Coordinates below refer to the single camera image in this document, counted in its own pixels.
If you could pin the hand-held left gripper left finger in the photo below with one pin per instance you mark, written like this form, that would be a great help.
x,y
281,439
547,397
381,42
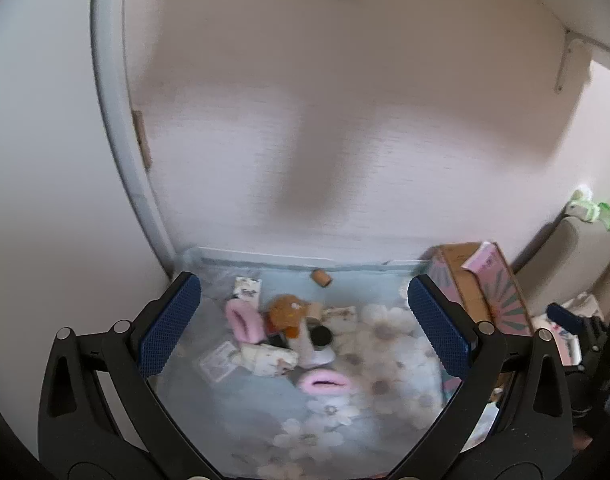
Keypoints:
x,y
170,322

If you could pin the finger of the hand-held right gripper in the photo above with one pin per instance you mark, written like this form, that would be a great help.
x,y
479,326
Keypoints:
x,y
562,314

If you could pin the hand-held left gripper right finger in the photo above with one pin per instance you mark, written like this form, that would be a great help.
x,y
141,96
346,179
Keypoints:
x,y
437,327

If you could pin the pink cardboard box teal rays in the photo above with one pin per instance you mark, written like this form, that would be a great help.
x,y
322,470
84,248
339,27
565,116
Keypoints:
x,y
465,280

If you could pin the brown teddy bear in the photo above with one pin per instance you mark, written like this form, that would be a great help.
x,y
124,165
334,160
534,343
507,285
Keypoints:
x,y
287,310

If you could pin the white printed paper bag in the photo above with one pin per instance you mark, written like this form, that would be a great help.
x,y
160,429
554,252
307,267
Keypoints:
x,y
560,342

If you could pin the grey chair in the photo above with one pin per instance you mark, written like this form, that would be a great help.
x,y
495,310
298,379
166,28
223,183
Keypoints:
x,y
560,255

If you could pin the pink fluffy slipper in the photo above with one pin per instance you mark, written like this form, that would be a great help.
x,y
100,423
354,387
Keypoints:
x,y
245,322
325,381

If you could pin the white printed packet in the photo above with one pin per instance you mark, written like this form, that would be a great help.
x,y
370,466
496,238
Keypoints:
x,y
341,319
247,290

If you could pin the green and white toy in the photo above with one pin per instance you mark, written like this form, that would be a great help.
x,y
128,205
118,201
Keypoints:
x,y
592,210

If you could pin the small cork tube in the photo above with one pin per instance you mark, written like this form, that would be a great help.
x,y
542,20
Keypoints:
x,y
321,278

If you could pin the light blue floral blanket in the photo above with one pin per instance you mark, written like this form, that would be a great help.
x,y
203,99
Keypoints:
x,y
265,420

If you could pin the white door frame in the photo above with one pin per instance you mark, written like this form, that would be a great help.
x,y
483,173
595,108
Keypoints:
x,y
130,160

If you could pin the white wall bracket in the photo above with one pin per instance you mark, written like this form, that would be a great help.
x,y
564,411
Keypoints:
x,y
567,57

